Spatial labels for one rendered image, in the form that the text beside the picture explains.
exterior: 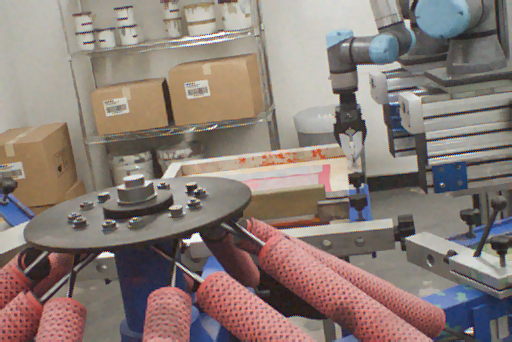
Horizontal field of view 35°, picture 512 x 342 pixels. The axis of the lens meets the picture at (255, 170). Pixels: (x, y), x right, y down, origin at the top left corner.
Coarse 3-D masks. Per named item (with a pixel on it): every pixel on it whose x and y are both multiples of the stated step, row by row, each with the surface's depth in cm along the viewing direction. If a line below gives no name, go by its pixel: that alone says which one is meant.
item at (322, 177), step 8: (328, 168) 239; (288, 176) 237; (296, 176) 236; (304, 176) 235; (312, 176) 234; (320, 176) 232; (328, 176) 231; (264, 184) 233; (272, 184) 232; (280, 184) 231; (288, 184) 230; (296, 184) 229; (304, 184) 228; (328, 184) 225
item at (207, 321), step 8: (248, 288) 145; (192, 296) 147; (192, 304) 144; (200, 312) 144; (200, 320) 141; (208, 320) 141; (208, 328) 138; (216, 328) 137; (224, 328) 141; (216, 336) 134; (224, 336) 140; (232, 336) 145; (344, 336) 132; (352, 336) 127
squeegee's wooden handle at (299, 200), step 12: (252, 192) 193; (264, 192) 192; (276, 192) 192; (288, 192) 191; (300, 192) 191; (312, 192) 191; (324, 192) 191; (252, 204) 193; (264, 204) 193; (276, 204) 192; (288, 204) 192; (300, 204) 192; (312, 204) 191; (252, 216) 194; (264, 216) 193; (276, 216) 193; (288, 216) 193
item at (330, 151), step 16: (336, 144) 249; (352, 144) 247; (192, 160) 256; (208, 160) 253; (224, 160) 251; (240, 160) 251; (256, 160) 250; (272, 160) 250; (288, 160) 249; (304, 160) 249; (176, 176) 245; (336, 256) 177
